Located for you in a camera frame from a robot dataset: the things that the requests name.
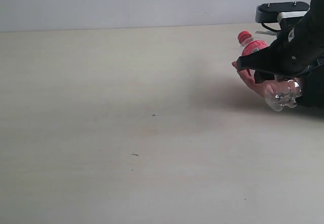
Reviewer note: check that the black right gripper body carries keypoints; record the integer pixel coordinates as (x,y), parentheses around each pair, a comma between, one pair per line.
(299,48)

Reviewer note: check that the black jacket sleeve forearm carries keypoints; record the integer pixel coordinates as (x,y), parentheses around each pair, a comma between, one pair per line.
(312,89)

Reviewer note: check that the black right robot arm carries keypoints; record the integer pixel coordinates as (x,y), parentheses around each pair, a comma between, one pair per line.
(298,47)

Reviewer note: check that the clear bottle red label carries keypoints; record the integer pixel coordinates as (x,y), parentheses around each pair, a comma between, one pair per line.
(277,94)

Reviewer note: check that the person's open bare hand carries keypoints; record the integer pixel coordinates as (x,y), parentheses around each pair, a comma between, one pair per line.
(249,80)

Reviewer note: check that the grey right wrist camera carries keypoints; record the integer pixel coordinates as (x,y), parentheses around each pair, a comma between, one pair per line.
(276,12)

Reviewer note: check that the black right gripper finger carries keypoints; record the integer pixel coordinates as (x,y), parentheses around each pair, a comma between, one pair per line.
(256,61)
(261,77)

